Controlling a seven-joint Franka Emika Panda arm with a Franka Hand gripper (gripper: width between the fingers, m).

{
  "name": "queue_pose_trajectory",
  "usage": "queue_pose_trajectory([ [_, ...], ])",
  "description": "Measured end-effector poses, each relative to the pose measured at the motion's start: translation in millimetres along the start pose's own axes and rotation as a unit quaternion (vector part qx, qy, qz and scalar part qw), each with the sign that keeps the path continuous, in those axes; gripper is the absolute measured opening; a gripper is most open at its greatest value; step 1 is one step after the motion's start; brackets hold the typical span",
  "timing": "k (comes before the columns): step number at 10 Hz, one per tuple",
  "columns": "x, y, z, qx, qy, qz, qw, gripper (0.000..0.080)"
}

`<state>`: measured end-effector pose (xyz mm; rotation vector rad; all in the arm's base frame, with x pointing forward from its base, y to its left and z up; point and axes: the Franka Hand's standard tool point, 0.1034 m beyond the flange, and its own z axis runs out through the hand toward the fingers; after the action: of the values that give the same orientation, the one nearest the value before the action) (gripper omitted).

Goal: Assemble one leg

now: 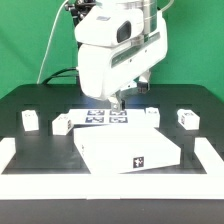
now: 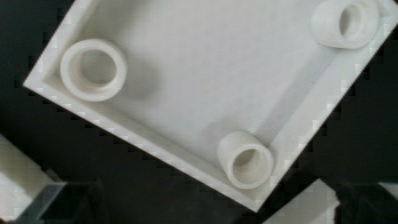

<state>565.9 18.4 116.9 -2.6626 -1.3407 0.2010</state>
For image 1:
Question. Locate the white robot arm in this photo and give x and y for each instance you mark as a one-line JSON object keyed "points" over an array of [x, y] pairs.
{"points": [[150, 14]]}

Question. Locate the white marker sheet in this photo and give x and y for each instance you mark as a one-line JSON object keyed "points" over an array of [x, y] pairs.
{"points": [[105, 116]]}

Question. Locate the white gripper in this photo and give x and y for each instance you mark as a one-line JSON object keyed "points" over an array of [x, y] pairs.
{"points": [[104, 71]]}

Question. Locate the white U-shaped fence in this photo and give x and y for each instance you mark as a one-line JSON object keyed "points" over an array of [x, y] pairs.
{"points": [[209, 185]]}

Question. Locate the white square tabletop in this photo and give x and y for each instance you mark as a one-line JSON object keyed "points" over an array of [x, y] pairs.
{"points": [[115, 149]]}

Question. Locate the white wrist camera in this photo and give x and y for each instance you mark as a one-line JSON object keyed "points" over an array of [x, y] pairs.
{"points": [[108, 28]]}

